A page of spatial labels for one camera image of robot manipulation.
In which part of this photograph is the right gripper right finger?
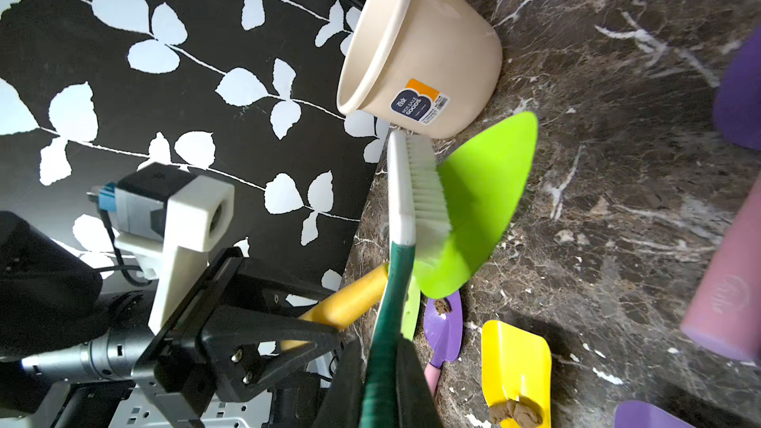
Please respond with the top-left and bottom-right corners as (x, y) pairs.
(394, 337), (443, 428)

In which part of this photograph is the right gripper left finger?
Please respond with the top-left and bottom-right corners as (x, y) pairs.
(311, 339), (365, 428)

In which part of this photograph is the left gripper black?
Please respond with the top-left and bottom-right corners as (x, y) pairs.
(133, 249), (339, 410)

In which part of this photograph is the green white scrub brush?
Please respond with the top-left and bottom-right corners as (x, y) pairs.
(359, 130), (451, 427)

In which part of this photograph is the lime pointed trowel yellow handle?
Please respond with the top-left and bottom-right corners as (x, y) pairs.
(303, 112), (538, 333)

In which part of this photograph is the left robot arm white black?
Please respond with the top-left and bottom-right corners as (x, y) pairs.
(1, 211), (338, 427)

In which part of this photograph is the purple pointed trowel front row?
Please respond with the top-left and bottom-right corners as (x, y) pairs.
(423, 290), (464, 396)

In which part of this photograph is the purple square trowel front row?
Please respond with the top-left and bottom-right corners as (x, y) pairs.
(614, 400), (694, 428)

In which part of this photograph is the cream plastic bucket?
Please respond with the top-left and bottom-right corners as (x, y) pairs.
(336, 0), (503, 139)

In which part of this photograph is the yellow square trowel wooden handle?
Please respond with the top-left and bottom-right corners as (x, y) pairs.
(482, 320), (552, 427)

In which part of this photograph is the purple pointed trowel pink handle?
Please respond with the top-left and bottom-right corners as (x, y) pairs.
(681, 182), (760, 361)

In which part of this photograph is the purple square trowel pink handle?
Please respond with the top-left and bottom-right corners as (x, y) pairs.
(713, 27), (760, 151)

